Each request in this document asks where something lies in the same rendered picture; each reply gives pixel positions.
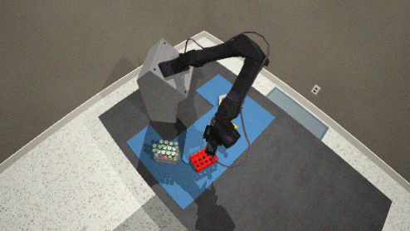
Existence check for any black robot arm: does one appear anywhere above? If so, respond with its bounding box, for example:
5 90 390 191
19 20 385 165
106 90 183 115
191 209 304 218
159 34 266 156

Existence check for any blue bench mat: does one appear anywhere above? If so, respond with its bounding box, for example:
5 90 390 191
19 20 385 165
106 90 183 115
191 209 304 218
127 74 275 209

